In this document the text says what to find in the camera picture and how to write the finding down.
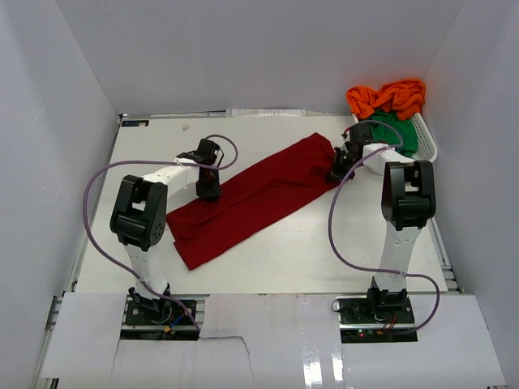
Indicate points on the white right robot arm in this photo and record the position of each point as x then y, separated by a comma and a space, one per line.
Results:
408, 202

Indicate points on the orange t shirt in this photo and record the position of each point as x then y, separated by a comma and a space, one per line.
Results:
405, 98

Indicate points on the black table label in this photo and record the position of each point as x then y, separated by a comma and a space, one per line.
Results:
134, 123

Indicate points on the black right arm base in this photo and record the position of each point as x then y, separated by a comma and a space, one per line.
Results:
360, 324

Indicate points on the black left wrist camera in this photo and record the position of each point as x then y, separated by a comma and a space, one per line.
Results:
205, 154

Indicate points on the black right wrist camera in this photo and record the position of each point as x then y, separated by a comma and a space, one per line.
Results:
359, 133

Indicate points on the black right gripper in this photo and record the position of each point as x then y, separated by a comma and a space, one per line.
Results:
336, 173

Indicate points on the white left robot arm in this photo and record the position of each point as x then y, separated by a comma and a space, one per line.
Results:
139, 217

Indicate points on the white perforated plastic basket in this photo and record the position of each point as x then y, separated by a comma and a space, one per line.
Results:
426, 147

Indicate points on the red t shirt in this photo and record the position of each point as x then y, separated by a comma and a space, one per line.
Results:
252, 200

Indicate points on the green t shirt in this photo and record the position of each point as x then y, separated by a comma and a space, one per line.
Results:
405, 129

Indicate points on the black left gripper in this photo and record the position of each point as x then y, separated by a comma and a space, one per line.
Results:
213, 192

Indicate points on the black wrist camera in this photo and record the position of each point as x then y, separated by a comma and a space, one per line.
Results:
205, 154
359, 133

